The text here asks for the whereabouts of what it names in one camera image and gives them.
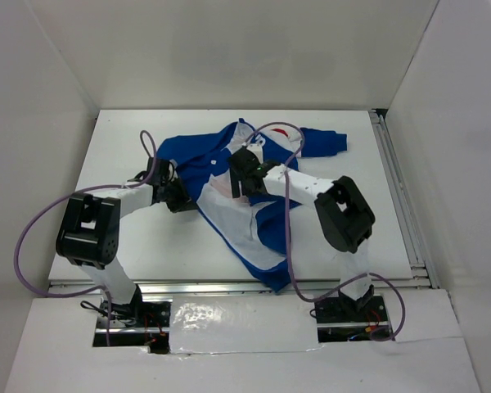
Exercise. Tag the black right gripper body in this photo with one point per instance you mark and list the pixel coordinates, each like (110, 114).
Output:
(236, 186)

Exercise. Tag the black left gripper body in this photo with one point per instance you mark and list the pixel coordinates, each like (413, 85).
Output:
(174, 195)

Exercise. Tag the blue white red jacket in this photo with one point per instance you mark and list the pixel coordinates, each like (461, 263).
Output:
(252, 227)

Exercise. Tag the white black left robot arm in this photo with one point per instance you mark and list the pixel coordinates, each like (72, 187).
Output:
(89, 234)

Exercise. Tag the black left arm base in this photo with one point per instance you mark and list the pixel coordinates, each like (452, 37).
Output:
(149, 328)

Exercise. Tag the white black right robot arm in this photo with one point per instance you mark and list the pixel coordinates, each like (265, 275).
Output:
(344, 215)

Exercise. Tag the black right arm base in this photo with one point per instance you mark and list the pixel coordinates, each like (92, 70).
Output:
(335, 323)

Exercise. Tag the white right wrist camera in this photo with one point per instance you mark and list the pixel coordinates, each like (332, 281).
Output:
(256, 146)

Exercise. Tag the aluminium side rail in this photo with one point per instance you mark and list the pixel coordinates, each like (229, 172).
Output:
(423, 271)

